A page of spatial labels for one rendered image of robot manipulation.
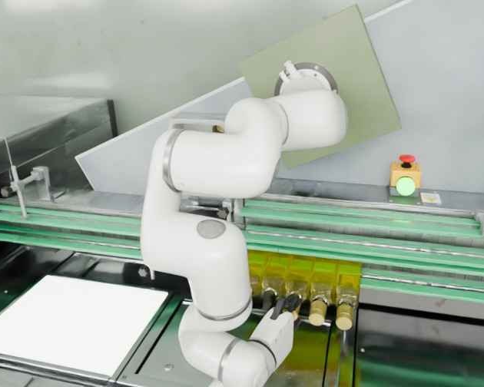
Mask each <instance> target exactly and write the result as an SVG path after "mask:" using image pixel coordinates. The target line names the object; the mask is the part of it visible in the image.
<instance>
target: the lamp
mask: <svg viewBox="0 0 484 387"><path fill-rule="evenodd" d="M396 189H397V190H398V192H399V193H400V194H402V195H410V194H411V193H412V192H413V191H414V190H415V182H414V180H413V178H411V177H407V176H405V177H401V178H400V179H398V181H397V182H396Z"/></svg>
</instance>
